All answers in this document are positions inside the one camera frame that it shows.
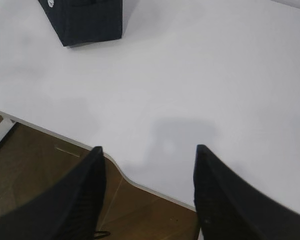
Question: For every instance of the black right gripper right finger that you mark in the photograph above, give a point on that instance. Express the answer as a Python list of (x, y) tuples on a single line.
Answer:
[(229, 208)]

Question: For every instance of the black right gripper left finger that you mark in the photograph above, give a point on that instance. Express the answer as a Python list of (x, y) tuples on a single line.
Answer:
[(67, 211)]

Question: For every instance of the navy blue lunch bag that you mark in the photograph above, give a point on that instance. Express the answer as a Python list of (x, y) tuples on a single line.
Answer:
[(85, 21)]

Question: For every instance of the white table leg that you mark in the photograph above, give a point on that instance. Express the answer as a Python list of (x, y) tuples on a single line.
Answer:
[(0, 136)]

